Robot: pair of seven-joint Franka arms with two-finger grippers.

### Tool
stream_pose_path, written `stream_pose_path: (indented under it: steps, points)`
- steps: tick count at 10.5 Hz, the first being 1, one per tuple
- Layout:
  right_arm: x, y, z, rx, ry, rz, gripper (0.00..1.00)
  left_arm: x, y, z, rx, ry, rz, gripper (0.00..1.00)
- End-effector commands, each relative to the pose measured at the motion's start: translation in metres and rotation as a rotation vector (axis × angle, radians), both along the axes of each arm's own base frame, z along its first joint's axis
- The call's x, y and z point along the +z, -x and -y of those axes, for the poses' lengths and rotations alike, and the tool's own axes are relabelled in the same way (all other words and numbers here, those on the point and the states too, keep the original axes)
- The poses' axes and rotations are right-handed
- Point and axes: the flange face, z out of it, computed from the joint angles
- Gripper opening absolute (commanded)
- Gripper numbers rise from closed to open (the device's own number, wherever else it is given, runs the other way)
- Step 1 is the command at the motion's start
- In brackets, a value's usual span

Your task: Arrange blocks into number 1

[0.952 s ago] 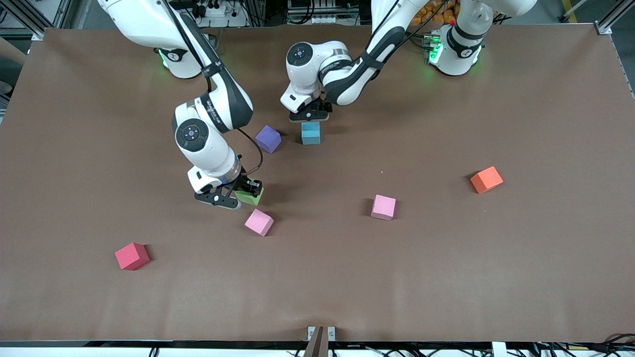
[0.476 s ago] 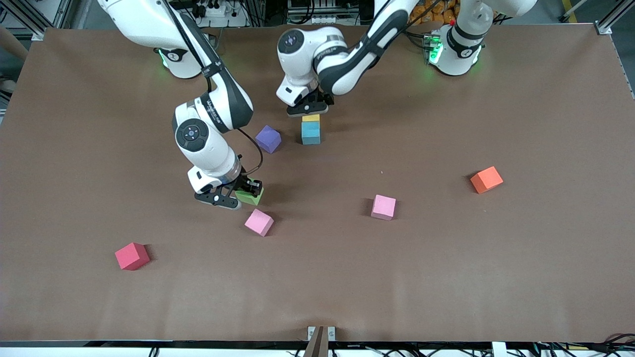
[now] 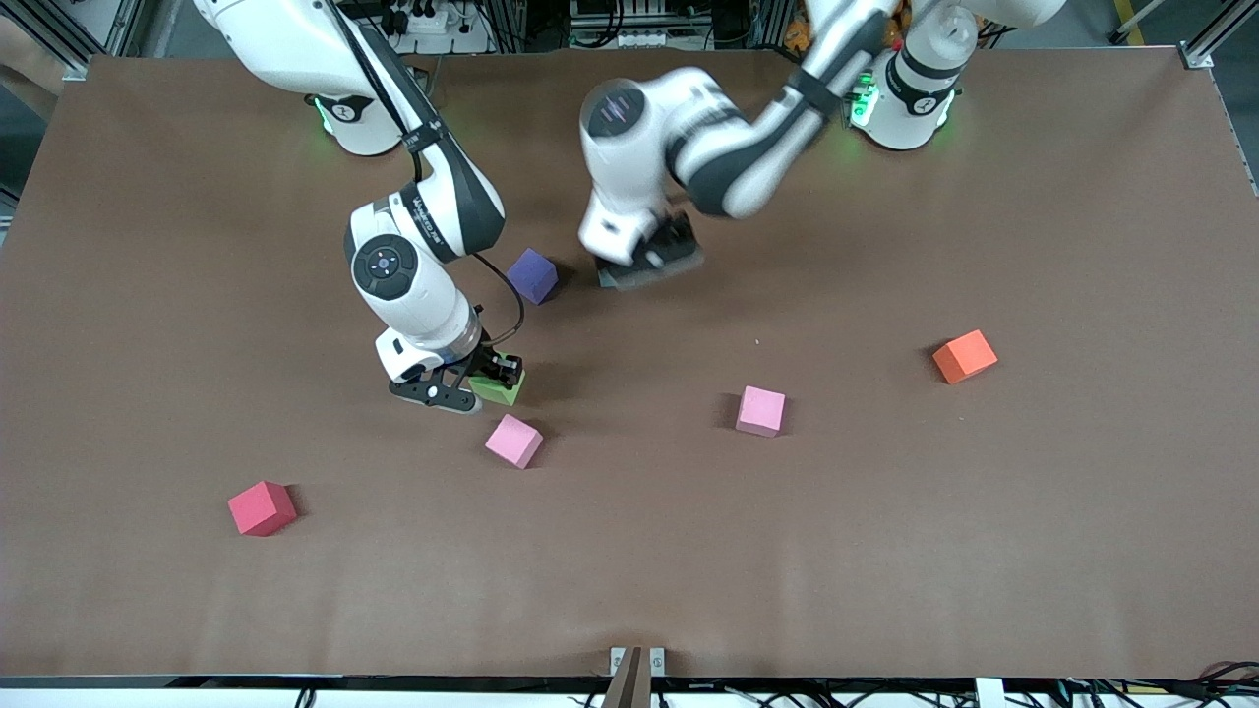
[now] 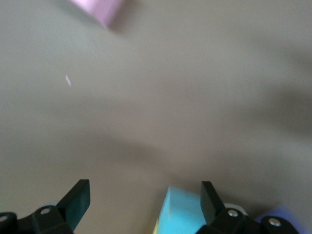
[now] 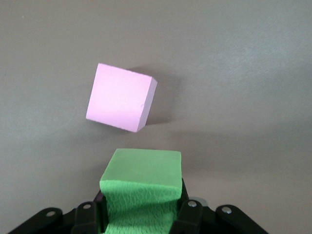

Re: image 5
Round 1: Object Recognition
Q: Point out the green foam cube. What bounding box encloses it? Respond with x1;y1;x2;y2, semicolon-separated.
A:
99;148;183;234

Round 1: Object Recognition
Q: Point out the pink foam cube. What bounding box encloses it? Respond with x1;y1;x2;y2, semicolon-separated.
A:
85;62;158;134

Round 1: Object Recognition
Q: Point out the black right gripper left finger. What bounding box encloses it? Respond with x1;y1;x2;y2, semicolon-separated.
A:
11;191;110;234

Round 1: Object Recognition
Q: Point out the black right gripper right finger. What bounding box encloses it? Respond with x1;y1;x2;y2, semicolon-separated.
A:
170;177;266;234

